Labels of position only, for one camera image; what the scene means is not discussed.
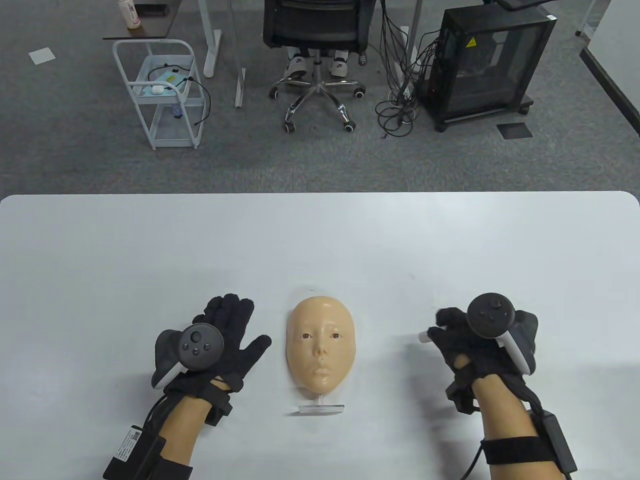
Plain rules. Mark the beige mannequin face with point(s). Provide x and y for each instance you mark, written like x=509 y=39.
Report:
x=320 y=320

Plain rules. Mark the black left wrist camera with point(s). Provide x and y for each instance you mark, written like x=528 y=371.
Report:
x=220 y=407

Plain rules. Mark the thick white desk leg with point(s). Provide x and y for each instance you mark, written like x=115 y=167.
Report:
x=211 y=50

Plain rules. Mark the black office chair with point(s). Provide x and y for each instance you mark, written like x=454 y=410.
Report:
x=315 y=25

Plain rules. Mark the light blue box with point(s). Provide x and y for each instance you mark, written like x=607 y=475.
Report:
x=170 y=80

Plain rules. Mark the black labelled sensor box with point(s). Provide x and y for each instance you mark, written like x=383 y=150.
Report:
x=130 y=450

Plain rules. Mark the white plastic bottle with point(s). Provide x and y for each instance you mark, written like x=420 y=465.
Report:
x=130 y=15

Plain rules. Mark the person's right forearm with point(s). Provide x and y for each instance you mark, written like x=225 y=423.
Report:
x=505 y=415

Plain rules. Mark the white paper sheet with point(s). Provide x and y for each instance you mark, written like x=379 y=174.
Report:
x=42 y=56

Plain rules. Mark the dark floor plate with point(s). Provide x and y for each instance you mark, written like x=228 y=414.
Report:
x=513 y=130

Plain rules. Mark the black computer cabinet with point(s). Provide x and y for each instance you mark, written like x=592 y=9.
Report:
x=480 y=65

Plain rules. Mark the black left armband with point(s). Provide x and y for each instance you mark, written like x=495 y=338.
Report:
x=172 y=470

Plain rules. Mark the person's left forearm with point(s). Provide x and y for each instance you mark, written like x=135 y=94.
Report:
x=182 y=430

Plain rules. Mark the black right hand controller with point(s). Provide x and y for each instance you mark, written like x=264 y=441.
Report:
x=490 y=315

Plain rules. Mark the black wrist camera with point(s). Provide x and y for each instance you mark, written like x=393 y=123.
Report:
x=220 y=407
x=460 y=400

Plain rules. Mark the person's right hand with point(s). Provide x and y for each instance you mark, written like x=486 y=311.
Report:
x=480 y=360

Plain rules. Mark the person's left hand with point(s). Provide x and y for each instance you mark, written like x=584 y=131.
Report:
x=232 y=320

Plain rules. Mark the clear acrylic stand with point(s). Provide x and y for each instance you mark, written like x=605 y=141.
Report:
x=322 y=408

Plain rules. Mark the black hand controller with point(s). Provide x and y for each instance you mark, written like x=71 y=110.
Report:
x=200 y=345
x=490 y=315

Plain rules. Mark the black right armband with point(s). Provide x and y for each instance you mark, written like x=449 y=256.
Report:
x=510 y=450

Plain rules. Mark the white partition panel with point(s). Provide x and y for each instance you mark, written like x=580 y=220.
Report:
x=620 y=45

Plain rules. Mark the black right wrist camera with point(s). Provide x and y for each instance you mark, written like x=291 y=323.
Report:
x=460 y=400

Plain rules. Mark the black left hand controller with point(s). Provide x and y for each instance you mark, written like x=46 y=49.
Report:
x=200 y=345

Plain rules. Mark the thin white desk leg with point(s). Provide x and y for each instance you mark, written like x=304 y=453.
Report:
x=240 y=90

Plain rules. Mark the black armband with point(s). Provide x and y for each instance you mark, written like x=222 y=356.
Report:
x=172 y=470
x=510 y=450

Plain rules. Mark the plain black sensor box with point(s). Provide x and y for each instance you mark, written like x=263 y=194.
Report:
x=560 y=442

